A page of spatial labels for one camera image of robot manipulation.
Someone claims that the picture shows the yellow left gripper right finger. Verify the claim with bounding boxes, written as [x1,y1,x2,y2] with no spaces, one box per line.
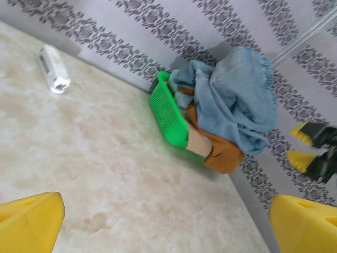
[270,194,337,253]

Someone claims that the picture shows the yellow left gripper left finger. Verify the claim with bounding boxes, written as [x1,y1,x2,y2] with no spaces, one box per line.
[0,191,66,253]

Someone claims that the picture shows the blue denim jeans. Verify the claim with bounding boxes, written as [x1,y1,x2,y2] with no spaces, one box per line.
[170,47,279,156]

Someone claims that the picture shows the brown trousers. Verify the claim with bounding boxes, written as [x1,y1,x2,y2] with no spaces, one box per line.
[177,86,247,174]

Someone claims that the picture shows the beige garment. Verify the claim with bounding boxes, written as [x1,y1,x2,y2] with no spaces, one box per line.
[185,123,213,159]

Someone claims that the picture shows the light blue garment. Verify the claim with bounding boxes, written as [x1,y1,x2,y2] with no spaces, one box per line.
[174,91,188,109]

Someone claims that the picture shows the green plastic basket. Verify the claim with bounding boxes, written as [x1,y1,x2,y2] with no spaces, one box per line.
[148,71,209,161]

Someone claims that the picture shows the white plastic device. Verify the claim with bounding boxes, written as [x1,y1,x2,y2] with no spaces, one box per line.
[36,44,71,94]

